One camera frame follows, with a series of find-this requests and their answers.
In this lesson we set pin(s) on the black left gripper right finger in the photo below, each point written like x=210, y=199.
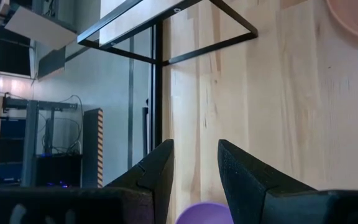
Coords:
x=250, y=193

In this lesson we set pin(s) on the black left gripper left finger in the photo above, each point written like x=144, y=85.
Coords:
x=151, y=186

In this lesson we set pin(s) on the purple plate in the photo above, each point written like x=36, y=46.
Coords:
x=204, y=214

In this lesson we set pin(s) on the black computer case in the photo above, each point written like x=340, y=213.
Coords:
x=57, y=171

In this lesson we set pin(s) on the blue panel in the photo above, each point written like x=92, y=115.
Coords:
x=11, y=168

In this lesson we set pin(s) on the white flat panel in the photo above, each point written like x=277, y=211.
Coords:
x=42, y=29

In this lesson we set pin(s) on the black aluminium rig frame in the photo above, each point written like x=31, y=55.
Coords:
x=158, y=102

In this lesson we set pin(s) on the grey metal desk frame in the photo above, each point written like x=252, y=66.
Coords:
x=30, y=140

